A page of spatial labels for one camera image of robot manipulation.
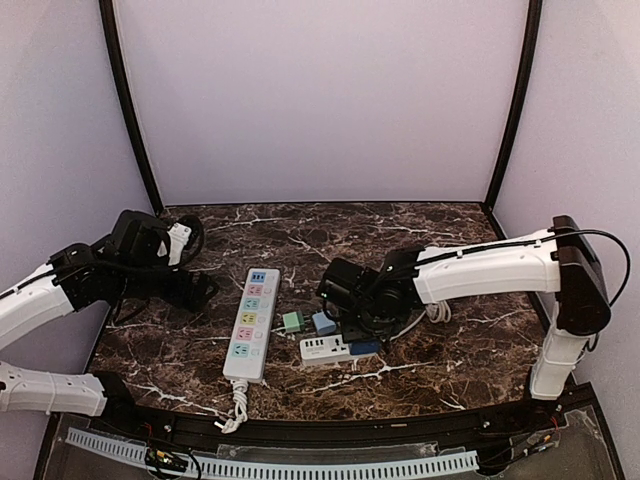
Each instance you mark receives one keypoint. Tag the long white colourful power strip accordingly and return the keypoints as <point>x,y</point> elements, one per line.
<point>247,351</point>

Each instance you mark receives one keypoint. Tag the white cable long strip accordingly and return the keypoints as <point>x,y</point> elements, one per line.
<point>240,412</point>

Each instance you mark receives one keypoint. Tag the light blue plug adapter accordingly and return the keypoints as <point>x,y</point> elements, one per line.
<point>323,325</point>

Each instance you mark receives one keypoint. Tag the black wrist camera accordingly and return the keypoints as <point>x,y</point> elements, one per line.
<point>339,282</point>
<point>140,239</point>

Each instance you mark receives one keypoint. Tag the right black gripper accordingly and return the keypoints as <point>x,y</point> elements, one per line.
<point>357,329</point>

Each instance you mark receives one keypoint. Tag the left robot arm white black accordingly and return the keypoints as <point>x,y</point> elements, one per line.
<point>70,281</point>

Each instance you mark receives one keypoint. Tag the black front table rail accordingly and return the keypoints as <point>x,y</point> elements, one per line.
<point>476,427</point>

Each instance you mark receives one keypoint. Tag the green plug adapter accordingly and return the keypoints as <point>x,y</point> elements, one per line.
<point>293,322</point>

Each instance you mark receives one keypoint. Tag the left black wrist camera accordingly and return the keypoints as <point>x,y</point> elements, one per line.
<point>140,239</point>

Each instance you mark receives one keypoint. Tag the white slotted cable duct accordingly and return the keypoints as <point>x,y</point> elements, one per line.
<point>134,454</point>

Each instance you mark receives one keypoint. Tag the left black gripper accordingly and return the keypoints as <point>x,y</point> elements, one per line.
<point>182,286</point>

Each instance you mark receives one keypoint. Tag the small white power strip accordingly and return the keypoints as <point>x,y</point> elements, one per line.
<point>325,350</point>

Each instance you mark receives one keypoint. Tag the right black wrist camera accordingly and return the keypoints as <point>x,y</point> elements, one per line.
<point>339,282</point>

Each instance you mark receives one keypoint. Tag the left black frame post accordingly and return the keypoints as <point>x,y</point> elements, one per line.
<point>116,60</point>

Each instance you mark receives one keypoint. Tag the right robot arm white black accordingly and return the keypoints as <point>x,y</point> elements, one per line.
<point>386,305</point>

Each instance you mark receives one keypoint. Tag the white coiled cable small strip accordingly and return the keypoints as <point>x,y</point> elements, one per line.
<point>435,313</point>

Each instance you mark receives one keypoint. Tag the blue cube socket adapter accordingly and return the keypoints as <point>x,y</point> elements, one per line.
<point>364,348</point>

